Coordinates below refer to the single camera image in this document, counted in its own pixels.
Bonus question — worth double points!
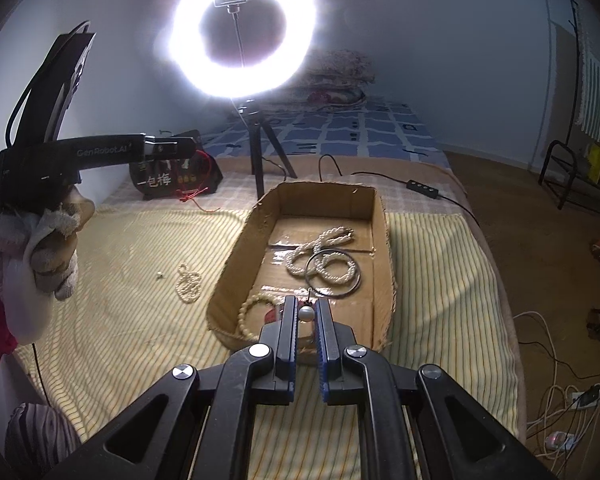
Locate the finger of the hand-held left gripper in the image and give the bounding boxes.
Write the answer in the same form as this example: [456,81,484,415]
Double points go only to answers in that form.
[145,135,199,162]

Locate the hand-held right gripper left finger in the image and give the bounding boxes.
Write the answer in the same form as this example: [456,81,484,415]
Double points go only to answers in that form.
[45,295,301,480]

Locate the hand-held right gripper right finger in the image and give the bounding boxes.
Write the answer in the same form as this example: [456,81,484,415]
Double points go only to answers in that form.
[314,297,556,480]

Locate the pearl earring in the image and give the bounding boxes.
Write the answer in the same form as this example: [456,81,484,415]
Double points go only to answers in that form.
[300,287,317,326]

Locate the cream bead bracelet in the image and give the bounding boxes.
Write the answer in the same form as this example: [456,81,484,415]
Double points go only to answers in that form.
[237,294,283,343]

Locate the thin black bangle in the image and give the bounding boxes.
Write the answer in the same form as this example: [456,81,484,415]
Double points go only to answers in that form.
[304,249,363,301]

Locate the long white bead necklace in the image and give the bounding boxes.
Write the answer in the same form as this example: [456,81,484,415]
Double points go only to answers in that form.
[284,226,363,288]

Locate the brown cardboard box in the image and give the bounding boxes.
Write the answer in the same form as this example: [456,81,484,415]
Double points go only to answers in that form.
[206,180,398,367]

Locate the person's left hand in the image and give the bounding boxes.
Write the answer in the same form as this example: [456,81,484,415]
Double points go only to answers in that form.
[0,186,97,311]

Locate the black snack bag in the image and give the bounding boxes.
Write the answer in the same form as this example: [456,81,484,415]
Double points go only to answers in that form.
[130,130,224,202]

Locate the black tripod stand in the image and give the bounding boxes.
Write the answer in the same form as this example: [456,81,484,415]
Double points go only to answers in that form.
[237,99,298,201]

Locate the yellow striped bed sheet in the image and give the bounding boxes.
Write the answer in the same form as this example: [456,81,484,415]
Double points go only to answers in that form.
[15,205,521,480]

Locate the plaid beige blanket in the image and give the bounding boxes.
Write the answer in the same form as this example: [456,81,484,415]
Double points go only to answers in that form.
[100,152,481,226]

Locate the folded floral quilt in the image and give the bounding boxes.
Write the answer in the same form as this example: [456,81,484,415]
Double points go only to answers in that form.
[275,49,376,106]

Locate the blue patterned bed sheet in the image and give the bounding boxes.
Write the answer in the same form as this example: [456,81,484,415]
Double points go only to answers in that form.
[202,100,441,161]

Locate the white power strip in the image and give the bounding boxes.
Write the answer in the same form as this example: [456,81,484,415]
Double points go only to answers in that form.
[570,382,600,408]

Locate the striped dark cloth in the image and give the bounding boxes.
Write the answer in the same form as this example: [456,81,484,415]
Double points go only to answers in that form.
[5,402,83,480]

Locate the black metal shoe rack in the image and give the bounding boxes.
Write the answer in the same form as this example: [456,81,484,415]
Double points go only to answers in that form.
[539,140,600,218]

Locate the beige hanging cloth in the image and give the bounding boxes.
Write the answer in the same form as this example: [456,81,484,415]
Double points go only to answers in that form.
[545,0,581,126]

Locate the small thin bead bracelet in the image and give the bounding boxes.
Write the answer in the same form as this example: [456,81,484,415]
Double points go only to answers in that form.
[175,262,203,304]

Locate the white ring light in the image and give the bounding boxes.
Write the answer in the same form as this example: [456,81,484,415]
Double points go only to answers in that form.
[167,0,317,101]

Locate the white floor cables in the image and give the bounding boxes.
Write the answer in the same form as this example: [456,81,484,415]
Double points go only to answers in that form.
[512,310,600,461]

